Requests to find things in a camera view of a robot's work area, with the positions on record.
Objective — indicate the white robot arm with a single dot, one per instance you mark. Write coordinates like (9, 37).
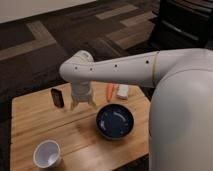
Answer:
(181, 108)

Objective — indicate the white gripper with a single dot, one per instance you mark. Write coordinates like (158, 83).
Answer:
(81, 92)

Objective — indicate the dark blue bowl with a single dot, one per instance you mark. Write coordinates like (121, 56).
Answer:
(114, 121)

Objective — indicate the black furniture unit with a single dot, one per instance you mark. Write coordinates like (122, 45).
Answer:
(182, 24)

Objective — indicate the orange carrot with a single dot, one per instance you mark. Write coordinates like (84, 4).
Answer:
(110, 89)

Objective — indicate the dark brown rectangular block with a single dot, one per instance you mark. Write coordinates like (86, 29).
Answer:
(57, 98)

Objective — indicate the white ceramic cup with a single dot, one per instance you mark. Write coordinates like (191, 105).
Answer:
(47, 154)

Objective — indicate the white small box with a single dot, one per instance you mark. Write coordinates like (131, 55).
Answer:
(123, 91)

